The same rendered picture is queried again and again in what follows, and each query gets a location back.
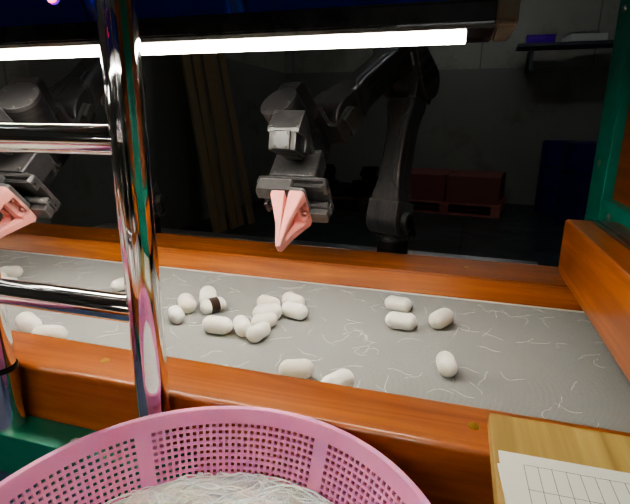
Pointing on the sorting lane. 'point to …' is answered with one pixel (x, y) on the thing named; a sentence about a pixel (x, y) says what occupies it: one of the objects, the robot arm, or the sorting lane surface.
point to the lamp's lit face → (244, 45)
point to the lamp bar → (240, 20)
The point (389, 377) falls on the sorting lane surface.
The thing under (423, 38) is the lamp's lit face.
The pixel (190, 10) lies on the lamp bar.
